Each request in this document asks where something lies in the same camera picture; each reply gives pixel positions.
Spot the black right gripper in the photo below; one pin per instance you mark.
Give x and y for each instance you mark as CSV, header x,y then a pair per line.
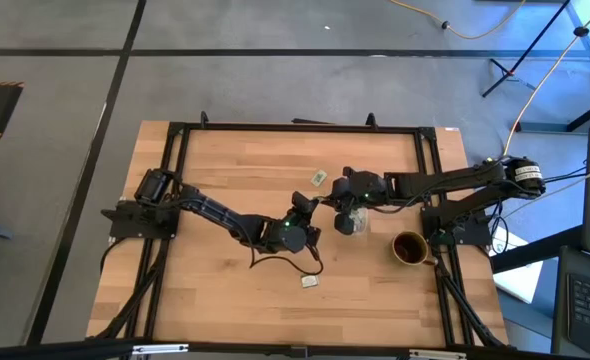
x,y
345,222

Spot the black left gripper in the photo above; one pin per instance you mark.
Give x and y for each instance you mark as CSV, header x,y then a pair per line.
x,y
295,237

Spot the pale green tea packet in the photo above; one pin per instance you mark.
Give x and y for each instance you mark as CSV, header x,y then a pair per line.
x,y
319,178

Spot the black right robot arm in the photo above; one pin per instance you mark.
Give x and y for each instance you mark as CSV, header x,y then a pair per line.
x,y
425,182

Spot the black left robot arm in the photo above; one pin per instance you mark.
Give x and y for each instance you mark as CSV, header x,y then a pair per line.
x,y
215,212

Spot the clear plastic bin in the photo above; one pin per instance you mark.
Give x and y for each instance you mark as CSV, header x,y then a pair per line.
x,y
362,220

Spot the olive ceramic mug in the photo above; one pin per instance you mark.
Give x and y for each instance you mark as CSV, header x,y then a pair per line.
x,y
410,248

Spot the black rig crossbeam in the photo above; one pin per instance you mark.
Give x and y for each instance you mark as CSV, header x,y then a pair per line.
x,y
75,350

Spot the black aluminium table frame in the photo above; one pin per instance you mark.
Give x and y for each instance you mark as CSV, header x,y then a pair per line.
x,y
300,128

